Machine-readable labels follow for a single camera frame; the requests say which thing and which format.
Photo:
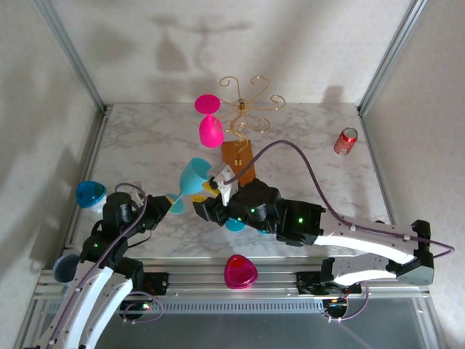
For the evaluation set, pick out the grey metal panel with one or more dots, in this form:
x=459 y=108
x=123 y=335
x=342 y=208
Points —
x=236 y=331

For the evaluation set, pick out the magenta translucent heart bowl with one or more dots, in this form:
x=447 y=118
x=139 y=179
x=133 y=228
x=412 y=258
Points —
x=239 y=272

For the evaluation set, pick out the blue plastic wine glass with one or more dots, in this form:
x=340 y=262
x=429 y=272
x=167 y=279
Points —
x=262 y=231
x=234 y=227

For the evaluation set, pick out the black controller board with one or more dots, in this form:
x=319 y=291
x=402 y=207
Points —
x=136 y=307
x=336 y=307

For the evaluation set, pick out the pink plastic wine glass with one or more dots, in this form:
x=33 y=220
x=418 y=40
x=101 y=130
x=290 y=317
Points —
x=210 y=132

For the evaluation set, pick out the red soda can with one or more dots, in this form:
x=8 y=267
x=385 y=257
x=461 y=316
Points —
x=346 y=143

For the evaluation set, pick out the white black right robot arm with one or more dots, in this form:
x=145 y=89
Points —
x=363 y=240

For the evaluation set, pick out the blue translucent bowl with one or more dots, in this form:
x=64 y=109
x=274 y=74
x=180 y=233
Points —
x=89 y=192

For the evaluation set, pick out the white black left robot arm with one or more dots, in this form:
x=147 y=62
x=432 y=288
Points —
x=94 y=287

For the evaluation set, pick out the grey blue measuring cup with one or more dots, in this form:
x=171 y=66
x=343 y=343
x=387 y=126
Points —
x=65 y=267

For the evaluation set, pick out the aluminium frame rails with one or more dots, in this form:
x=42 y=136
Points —
x=203 y=280

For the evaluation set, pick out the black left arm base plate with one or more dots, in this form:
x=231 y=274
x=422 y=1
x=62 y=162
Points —
x=158 y=283

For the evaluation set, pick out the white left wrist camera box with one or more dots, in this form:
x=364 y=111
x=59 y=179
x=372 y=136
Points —
x=229 y=181

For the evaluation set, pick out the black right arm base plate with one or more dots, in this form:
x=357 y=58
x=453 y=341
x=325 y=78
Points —
x=309 y=283

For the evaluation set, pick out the aluminium frame post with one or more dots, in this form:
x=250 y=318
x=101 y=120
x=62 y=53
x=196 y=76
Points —
x=391 y=54
x=72 y=54

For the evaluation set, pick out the light teal plastic wine glass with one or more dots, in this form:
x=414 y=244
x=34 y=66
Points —
x=192 y=178

